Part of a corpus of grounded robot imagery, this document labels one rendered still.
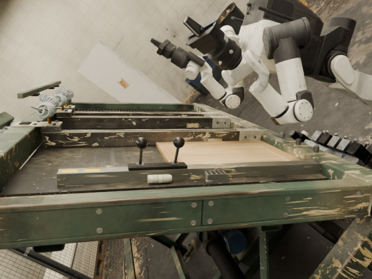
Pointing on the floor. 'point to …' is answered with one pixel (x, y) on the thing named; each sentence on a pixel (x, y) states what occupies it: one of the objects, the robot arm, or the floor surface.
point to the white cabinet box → (122, 78)
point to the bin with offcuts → (233, 10)
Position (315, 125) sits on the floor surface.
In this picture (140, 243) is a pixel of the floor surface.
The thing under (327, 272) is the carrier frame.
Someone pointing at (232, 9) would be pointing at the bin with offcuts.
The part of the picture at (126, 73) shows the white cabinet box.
